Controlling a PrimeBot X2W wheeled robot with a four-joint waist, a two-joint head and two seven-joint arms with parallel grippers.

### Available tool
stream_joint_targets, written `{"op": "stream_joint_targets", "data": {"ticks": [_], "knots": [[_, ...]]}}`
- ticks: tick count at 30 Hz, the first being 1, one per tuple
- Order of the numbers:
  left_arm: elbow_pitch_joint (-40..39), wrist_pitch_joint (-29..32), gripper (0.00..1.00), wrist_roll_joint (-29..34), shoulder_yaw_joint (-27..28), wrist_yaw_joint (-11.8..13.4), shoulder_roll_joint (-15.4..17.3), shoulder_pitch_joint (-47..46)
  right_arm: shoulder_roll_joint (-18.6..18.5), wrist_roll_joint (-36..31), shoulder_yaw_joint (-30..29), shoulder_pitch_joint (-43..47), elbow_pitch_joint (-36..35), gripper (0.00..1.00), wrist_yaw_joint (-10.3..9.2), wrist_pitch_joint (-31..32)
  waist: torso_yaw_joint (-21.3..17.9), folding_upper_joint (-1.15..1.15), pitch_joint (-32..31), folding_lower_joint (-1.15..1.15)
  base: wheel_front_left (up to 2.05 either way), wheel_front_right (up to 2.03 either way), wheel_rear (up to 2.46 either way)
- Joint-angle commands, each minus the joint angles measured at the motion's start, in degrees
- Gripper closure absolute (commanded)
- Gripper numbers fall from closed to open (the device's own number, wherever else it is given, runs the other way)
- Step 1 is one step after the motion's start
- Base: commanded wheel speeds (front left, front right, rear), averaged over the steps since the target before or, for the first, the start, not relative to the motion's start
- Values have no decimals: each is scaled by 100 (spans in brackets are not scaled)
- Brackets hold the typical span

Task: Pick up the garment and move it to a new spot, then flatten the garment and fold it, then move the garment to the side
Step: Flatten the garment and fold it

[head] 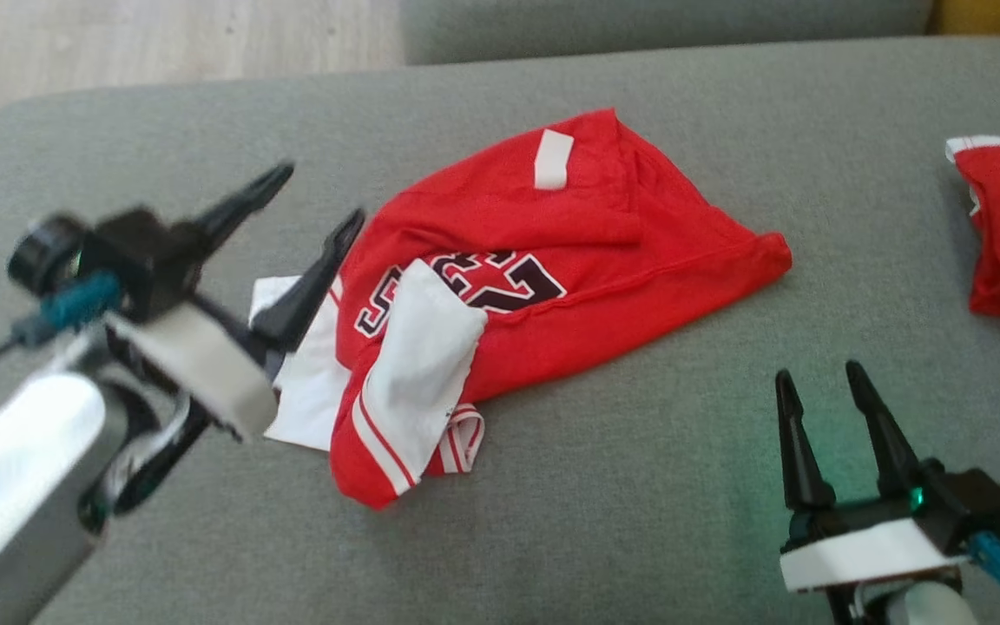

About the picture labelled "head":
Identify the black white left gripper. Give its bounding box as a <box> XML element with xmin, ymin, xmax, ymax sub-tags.
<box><xmin>7</xmin><ymin>162</ymin><xmax>366</xmax><ymax>444</ymax></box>

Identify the large grey sofa seat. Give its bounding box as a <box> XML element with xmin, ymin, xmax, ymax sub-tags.
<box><xmin>0</xmin><ymin>35</ymin><xmax>1000</xmax><ymax>625</ymax></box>

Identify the left gripper blue plug cable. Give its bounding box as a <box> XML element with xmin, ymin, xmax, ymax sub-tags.
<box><xmin>0</xmin><ymin>272</ymin><xmax>123</xmax><ymax>396</ymax></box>

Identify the red white numbered jersey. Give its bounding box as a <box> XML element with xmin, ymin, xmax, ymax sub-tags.
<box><xmin>248</xmin><ymin>107</ymin><xmax>793</xmax><ymax>510</ymax></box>

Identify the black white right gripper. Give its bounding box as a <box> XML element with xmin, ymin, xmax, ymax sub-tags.
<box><xmin>775</xmin><ymin>360</ymin><xmax>1000</xmax><ymax>595</ymax></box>

